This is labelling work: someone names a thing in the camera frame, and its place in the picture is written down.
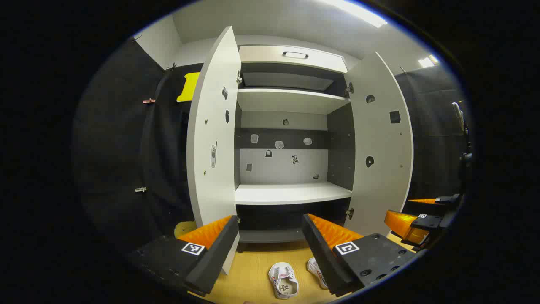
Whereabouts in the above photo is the white cabinet door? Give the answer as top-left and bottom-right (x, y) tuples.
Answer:
(186, 26), (242, 276)
(344, 52), (414, 237)

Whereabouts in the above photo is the yellow plush toy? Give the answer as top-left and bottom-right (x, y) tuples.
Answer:
(174, 220), (198, 239)

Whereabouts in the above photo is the white canvas shoe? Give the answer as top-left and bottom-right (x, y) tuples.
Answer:
(268, 262), (299, 300)
(307, 257), (329, 290)

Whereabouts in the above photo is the black backdrop cloth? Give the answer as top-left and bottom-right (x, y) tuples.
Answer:
(72, 38), (472, 258)

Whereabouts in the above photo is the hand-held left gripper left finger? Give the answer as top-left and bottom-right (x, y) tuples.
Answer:
(127, 214), (240, 296)

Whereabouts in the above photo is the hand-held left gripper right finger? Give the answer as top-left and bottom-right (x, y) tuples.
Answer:
(301, 213), (418, 297)

